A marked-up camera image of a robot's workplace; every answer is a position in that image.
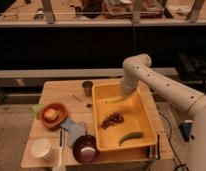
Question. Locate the blue cloth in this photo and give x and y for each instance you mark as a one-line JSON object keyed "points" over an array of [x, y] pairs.
{"points": [[75, 130]]}

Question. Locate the green pepper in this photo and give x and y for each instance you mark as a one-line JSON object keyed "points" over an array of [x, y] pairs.
{"points": [[132, 135]]}

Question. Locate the metal spoon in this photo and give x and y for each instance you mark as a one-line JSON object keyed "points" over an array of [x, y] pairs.
{"points": [[86, 104]]}

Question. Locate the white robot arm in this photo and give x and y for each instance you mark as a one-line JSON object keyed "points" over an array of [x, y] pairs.
{"points": [[185, 99]]}

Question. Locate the wooden table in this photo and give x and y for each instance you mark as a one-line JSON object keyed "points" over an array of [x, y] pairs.
{"points": [[60, 91]]}

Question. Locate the white handled brush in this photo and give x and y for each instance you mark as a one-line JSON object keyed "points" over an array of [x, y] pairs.
{"points": [[60, 166]]}

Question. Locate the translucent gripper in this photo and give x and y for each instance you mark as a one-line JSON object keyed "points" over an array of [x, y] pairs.
{"points": [[127, 98]]}

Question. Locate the purple bowl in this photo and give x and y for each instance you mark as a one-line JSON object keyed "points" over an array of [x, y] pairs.
{"points": [[85, 150]]}

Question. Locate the yellow apple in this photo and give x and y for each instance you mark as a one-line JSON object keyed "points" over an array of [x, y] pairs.
{"points": [[50, 114]]}

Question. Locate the dark metal cup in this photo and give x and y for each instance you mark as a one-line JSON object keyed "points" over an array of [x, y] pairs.
{"points": [[87, 87]]}

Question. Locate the dark grape bunch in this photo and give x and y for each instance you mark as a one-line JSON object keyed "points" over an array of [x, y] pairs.
{"points": [[112, 120]]}

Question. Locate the orange plate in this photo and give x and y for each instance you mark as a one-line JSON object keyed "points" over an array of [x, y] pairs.
{"points": [[62, 115]]}

